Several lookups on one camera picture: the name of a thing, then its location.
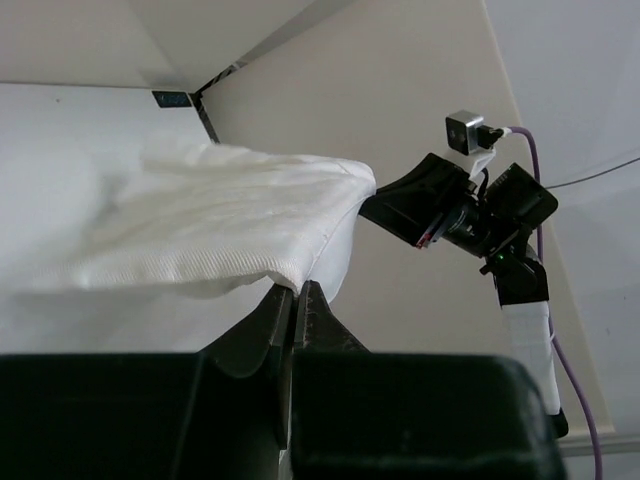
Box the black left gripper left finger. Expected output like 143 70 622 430
1 286 293 479

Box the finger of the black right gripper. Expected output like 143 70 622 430
359 153 463 248

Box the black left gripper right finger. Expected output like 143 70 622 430
292 281 567 479

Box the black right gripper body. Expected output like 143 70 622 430
414 164 525 258

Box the white fabric skirt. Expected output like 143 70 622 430
11 144 376 298

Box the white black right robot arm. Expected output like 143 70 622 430
359 154 569 438

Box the blue label sticker right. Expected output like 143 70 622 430
151 90 193 109

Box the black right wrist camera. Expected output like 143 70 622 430
445 110 558 230

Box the aluminium right frame rail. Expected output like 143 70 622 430
190 92 220 144

